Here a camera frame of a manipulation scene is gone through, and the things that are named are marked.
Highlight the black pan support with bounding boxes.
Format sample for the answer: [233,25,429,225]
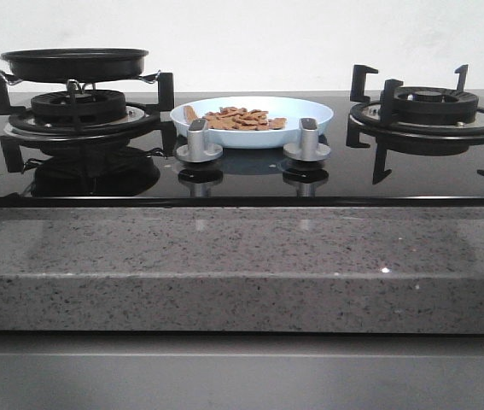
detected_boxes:
[0,76,174,142]
[346,64,484,184]

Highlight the right black gas burner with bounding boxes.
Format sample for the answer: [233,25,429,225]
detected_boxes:
[394,86,479,126]

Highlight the black gas burner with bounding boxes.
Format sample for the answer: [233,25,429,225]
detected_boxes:
[31,90,126,126]
[394,86,479,126]

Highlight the brown meat pieces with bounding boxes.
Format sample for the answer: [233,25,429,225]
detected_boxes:
[183,106,287,131]

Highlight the black frying pan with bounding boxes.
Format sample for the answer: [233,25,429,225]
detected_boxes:
[0,48,149,83]

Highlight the black glass cooktop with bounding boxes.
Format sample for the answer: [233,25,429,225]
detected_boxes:
[0,91,484,208]

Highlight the silver stove knob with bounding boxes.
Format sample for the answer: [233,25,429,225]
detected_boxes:
[283,118,331,162]
[176,119,223,163]

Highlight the right black pan support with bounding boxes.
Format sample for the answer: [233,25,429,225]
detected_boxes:
[346,64,484,184]

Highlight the left black gas burner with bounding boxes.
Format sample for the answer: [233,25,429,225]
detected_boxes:
[31,90,126,126]

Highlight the light blue plate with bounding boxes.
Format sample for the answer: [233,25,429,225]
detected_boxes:
[170,96,334,149]

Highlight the chrome wire trivet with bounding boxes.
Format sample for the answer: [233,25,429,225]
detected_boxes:
[0,70,172,92]

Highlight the left silver stove knob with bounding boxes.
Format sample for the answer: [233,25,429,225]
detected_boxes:
[176,119,223,163]

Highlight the right silver stove knob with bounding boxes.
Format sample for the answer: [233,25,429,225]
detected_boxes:
[283,118,331,162]

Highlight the left black pan support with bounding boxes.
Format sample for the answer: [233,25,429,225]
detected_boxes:
[0,76,174,142]

